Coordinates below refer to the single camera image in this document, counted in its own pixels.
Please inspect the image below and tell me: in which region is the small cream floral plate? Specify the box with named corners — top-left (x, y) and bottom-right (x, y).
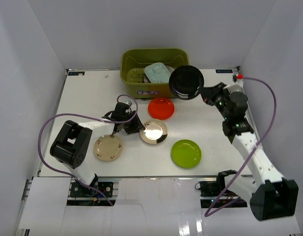
top-left (93, 135), bottom-right (123, 162)

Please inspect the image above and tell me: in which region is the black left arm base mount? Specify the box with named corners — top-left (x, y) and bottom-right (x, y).
top-left (68, 181), bottom-right (114, 198)

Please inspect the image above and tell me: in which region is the red cable connector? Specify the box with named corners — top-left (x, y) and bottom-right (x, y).
top-left (232, 74), bottom-right (243, 82)

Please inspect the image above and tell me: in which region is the black round plate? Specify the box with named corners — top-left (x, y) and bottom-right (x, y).
top-left (168, 65), bottom-right (204, 100)

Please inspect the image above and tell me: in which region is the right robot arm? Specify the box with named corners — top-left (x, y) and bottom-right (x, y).
top-left (199, 82), bottom-right (299, 221)

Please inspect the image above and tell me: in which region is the olive green plastic bin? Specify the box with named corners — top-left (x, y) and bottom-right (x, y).
top-left (120, 48), bottom-right (189, 99)

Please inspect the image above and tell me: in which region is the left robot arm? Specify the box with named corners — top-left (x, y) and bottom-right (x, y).
top-left (50, 101), bottom-right (144, 196)

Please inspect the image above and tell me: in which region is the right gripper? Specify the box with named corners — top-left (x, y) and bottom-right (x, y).
top-left (198, 83), bottom-right (230, 120)

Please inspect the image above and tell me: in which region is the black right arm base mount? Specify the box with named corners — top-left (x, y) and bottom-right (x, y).
top-left (194, 175), bottom-right (247, 209)

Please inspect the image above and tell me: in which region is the lime green round plate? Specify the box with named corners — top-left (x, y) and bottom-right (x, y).
top-left (171, 139), bottom-right (202, 169)

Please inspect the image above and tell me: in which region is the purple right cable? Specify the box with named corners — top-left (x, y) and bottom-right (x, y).
top-left (204, 76), bottom-right (277, 217)

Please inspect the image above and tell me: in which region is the white cardboard front panel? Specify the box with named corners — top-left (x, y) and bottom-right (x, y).
top-left (18, 177), bottom-right (301, 236)

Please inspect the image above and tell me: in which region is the green perforated insert in bin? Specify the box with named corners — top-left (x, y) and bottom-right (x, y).
top-left (126, 68), bottom-right (145, 84)

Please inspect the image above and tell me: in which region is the orange round plate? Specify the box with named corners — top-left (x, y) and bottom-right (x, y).
top-left (148, 97), bottom-right (175, 120)

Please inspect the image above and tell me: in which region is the light blue rectangular plate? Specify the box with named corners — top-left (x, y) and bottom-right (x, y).
top-left (144, 62), bottom-right (171, 84)

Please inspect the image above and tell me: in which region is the cream plate with black brushstroke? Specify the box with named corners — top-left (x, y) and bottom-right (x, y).
top-left (139, 119), bottom-right (168, 145)

